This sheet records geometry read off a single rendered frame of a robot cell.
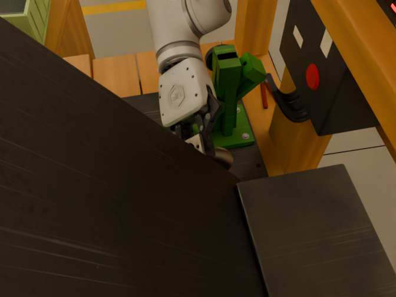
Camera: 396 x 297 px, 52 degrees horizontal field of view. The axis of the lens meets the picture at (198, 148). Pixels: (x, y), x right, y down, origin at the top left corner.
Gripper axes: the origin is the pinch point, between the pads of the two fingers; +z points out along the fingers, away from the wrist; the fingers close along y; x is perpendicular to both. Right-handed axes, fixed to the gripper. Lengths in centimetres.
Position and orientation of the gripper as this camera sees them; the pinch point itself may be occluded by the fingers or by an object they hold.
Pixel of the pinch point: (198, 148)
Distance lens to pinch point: 68.8
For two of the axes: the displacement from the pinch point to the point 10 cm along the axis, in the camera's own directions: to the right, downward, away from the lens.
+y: 7.2, -3.4, -6.0
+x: 6.7, 1.0, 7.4
